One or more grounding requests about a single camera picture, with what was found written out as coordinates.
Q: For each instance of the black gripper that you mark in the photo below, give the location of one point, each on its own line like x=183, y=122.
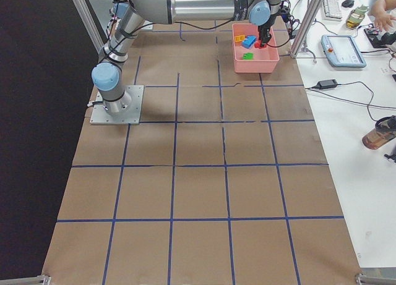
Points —
x=266, y=29

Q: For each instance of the red toy block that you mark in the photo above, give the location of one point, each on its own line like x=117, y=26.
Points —
x=259, y=45

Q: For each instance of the blue toy block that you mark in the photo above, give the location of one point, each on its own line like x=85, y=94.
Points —
x=249, y=41

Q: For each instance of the green toy block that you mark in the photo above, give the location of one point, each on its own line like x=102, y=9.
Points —
x=248, y=56

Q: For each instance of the yellow toy block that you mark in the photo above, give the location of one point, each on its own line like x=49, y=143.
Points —
x=239, y=38

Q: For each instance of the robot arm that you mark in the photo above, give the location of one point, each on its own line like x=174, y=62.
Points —
x=119, y=9
x=106, y=75

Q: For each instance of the pink plastic box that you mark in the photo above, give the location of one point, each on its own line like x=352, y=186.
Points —
x=265, y=60

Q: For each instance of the person hand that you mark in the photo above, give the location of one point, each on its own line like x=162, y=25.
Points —
x=382, y=19

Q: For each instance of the white keyboard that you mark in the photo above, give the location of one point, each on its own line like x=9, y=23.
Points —
x=332, y=10

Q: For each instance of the robot teach pendant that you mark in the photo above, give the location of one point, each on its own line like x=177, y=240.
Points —
x=342, y=51

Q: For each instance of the black power adapter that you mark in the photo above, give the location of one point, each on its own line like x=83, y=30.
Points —
x=327, y=84

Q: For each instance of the black computer mouse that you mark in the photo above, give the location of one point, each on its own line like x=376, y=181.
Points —
x=348, y=3

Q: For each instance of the brown water bottle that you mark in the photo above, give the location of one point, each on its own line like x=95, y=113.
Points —
x=383, y=132

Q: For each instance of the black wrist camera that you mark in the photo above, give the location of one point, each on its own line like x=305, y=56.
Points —
x=284, y=13

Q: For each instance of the aluminium frame post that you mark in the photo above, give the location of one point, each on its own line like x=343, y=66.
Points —
x=299, y=44

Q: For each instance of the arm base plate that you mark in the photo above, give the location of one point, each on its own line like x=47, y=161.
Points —
x=127, y=110

